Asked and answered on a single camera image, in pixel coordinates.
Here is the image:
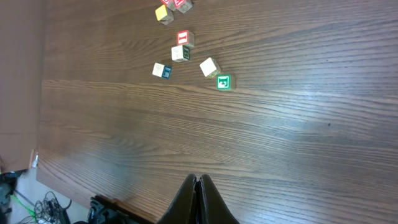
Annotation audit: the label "red circle wooden block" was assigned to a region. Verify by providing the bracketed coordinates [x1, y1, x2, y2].
[160, 0, 176, 11]

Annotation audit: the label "cardboard box wall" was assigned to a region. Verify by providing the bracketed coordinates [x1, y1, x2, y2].
[1, 0, 46, 172]

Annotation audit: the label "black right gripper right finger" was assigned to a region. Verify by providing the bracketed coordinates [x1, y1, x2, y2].
[197, 174, 239, 224]

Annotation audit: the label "red letter M block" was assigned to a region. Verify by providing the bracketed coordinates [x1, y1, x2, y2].
[174, 0, 193, 13]

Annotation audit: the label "black table clamp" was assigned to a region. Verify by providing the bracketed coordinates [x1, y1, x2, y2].
[88, 195, 147, 224]

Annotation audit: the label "tangled cables on floor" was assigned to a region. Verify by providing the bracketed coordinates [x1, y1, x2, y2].
[18, 190, 73, 224]

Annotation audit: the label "left yellow wooden block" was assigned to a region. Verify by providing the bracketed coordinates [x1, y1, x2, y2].
[155, 5, 174, 25]

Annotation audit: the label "green framed wooden block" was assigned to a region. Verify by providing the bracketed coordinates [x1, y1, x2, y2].
[216, 74, 235, 91]

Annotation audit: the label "plain block green side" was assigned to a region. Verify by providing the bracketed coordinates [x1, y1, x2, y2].
[171, 45, 190, 62]

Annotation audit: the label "red framed wooden block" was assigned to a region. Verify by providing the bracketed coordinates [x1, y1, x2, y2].
[176, 30, 195, 49]

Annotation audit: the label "plain block blue side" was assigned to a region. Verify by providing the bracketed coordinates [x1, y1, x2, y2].
[152, 63, 172, 79]

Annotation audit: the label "plain block yellow side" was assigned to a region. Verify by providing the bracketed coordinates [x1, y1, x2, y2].
[200, 57, 221, 78]

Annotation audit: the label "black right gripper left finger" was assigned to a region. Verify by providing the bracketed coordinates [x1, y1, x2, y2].
[157, 174, 197, 224]

